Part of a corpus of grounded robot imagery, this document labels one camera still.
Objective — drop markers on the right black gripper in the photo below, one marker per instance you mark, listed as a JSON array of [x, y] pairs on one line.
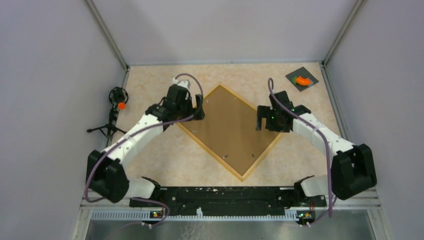
[[265, 112]]

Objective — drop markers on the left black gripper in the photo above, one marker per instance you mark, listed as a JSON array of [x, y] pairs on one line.
[[197, 112]]

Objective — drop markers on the brown cardboard backing board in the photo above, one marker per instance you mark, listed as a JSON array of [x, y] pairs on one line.
[[228, 129]]

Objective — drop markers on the yellow wooden picture frame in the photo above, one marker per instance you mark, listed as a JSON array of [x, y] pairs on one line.
[[242, 175]]

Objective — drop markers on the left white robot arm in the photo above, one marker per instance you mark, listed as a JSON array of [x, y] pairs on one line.
[[106, 169]]

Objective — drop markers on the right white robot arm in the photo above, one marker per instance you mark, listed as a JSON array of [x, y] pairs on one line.
[[351, 166]]

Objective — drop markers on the orange curved block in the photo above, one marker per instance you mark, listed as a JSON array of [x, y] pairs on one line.
[[304, 81]]

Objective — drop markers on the grey building block plate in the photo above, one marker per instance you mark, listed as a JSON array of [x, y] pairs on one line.
[[301, 72]]

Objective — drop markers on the black microphone on tripod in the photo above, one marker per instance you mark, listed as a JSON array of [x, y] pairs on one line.
[[118, 98]]

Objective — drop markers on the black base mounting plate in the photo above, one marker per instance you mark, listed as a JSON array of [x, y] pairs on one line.
[[274, 196]]

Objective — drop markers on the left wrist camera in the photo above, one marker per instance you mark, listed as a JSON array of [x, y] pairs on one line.
[[181, 82]]

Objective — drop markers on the aluminium rail with cable duct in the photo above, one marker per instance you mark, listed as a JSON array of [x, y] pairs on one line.
[[104, 210]]

